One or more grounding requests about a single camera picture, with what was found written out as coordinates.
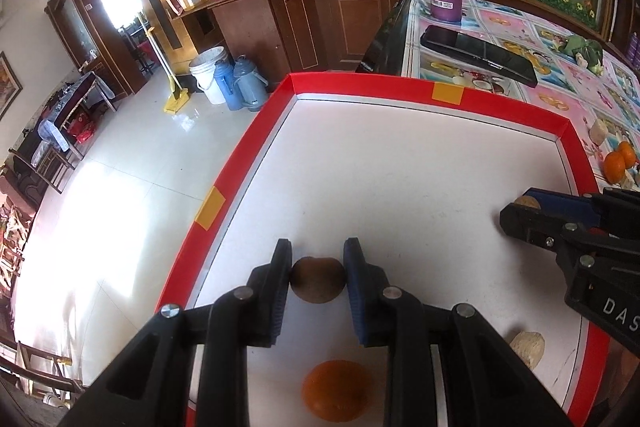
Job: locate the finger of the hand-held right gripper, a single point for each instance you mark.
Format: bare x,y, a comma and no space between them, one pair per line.
562,199
530,227

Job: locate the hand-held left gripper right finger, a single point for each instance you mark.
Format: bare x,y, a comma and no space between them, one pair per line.
357,292

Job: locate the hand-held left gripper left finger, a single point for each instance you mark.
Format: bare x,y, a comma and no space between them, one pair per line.
283,287

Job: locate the cream lumpy piece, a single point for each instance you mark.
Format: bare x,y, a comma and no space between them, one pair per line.
527,347

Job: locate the red-rimmed white tray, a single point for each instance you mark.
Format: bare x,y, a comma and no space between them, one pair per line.
400,182

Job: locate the printed pink tablecloth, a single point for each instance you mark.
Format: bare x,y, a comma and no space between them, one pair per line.
550,72

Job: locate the green broccoli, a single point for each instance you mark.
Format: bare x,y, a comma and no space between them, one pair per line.
582,47

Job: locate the purple bottles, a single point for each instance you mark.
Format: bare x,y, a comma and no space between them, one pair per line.
634,49

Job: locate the black phone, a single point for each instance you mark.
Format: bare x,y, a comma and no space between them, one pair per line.
475,49

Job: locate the grey-blue thermos jug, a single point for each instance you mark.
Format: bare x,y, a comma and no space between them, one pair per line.
247,82

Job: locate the blue thermos jug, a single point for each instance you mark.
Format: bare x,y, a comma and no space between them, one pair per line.
222,84

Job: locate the white bucket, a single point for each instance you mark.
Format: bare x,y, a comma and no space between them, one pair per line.
210,74

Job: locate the red bag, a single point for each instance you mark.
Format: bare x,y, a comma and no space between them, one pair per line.
82,129

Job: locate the wooden chair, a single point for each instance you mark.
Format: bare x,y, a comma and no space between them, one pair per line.
40,167

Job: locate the dark side table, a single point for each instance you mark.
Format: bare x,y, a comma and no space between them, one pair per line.
70,107

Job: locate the framed picture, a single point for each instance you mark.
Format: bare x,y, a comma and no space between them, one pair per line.
7,82

